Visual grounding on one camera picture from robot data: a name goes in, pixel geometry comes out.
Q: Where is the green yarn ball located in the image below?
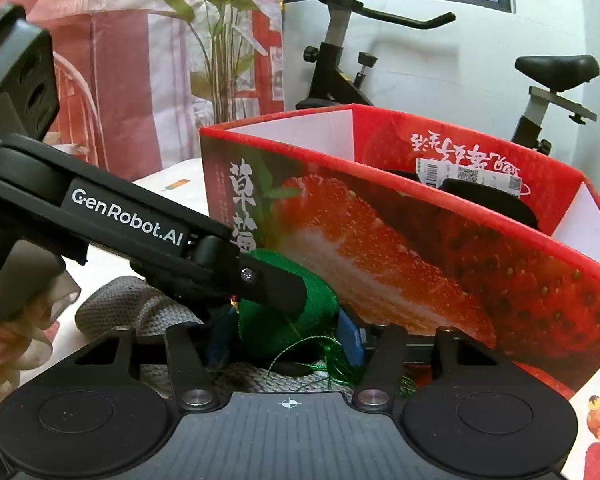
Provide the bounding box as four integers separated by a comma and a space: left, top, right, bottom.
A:
230, 248, 364, 396

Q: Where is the grey knitted cloth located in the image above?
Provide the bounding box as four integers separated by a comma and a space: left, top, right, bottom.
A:
74, 276, 353, 398

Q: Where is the left human hand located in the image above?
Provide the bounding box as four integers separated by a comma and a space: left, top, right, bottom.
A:
0, 238, 84, 413

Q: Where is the red strawberry cardboard box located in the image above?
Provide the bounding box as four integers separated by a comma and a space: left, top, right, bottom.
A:
200, 105, 600, 392

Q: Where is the black exercise bike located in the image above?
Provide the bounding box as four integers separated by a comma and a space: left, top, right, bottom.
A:
279, 0, 600, 156

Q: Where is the pink floral wall hanging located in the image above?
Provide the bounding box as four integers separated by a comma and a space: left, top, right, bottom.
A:
0, 0, 284, 180

